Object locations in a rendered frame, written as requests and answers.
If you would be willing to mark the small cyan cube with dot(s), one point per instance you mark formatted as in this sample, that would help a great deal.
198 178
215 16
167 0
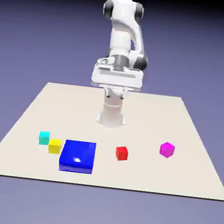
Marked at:
44 138

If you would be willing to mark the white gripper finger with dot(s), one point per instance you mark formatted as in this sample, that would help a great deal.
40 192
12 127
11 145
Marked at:
107 92
122 94

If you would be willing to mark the small yellow cube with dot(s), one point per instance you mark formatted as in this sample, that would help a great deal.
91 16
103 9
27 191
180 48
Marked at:
54 146

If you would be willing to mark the large blue box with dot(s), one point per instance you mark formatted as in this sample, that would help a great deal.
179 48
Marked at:
77 156

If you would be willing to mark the small magenta cube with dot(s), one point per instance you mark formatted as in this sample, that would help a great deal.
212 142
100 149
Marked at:
167 149

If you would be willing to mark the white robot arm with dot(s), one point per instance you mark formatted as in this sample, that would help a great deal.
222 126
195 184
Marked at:
121 26

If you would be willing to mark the small red cube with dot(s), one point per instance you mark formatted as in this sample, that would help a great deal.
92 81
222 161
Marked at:
121 153

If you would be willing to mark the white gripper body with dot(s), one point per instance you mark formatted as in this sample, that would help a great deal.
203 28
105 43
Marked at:
116 79

